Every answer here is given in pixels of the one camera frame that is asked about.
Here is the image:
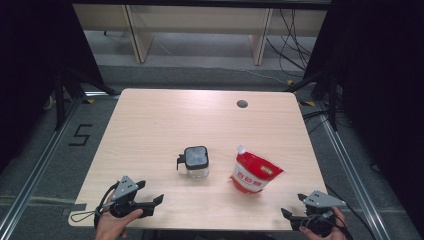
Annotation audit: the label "black curtain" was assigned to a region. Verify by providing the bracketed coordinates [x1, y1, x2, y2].
[303, 0, 424, 232]
[0, 0, 105, 171]

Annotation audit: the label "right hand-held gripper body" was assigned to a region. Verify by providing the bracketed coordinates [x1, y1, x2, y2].
[289, 190, 347, 238]

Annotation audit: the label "black metal stand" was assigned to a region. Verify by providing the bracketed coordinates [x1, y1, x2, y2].
[53, 66, 118, 132]
[284, 69, 342, 132]

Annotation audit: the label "light wooden desk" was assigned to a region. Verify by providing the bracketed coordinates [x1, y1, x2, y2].
[72, 3, 328, 66]

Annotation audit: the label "black wrist strap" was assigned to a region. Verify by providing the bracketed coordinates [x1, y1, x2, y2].
[332, 209, 354, 240]
[93, 181, 120, 229]

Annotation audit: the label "thin grey cable loop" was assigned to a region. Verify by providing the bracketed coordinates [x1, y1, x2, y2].
[70, 209, 102, 223]

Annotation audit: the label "person's left hand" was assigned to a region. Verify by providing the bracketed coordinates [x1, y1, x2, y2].
[94, 208, 145, 240]

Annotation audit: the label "red and white pouch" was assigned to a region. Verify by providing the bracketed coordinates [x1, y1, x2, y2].
[229, 144, 285, 195]

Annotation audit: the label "black cables beside stand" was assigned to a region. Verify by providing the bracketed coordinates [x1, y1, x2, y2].
[301, 109, 333, 135]

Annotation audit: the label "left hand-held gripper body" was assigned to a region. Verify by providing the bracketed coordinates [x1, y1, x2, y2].
[109, 175, 155, 218]

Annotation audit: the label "black floor cable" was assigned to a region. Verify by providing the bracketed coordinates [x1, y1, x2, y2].
[324, 184, 378, 240]

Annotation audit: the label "aluminium floor rail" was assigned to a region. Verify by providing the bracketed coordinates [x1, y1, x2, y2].
[314, 102, 392, 240]
[0, 95, 86, 240]

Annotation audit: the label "person's right hand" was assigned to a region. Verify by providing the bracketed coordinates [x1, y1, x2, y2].
[298, 206, 350, 240]

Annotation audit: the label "grey tape strip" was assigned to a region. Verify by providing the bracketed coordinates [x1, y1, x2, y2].
[61, 202, 88, 217]

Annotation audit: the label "glass jar with black lid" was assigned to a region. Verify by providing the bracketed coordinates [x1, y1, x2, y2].
[176, 145, 210, 179]

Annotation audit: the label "bundle of black cables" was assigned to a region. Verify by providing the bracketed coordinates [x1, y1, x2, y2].
[265, 8, 314, 74]

